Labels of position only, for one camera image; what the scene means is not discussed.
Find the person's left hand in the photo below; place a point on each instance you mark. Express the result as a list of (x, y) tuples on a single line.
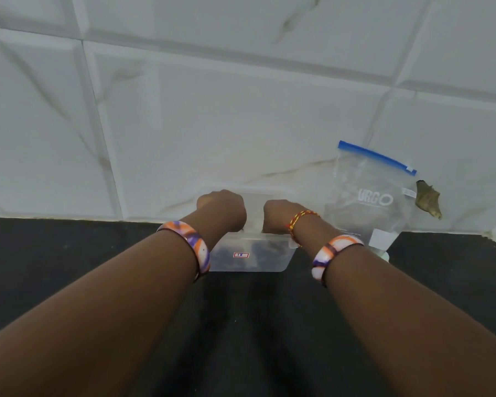
[(225, 210)]

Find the person's right forearm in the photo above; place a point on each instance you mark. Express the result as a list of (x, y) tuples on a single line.
[(417, 326)]

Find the mint green measuring spoon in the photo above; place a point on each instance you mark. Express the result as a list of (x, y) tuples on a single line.
[(384, 256)]

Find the orange purple white bangle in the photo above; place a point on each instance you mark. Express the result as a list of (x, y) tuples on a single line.
[(332, 250), (194, 243)]

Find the red-lidded clear plastic container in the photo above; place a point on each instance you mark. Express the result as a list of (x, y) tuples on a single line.
[(256, 256)]

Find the person's right hand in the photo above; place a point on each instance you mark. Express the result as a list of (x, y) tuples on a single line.
[(279, 217)]

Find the large clear blue-zip bag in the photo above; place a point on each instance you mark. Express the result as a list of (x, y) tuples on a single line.
[(368, 190)]

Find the person's left forearm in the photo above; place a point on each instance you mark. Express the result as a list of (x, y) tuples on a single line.
[(87, 318)]

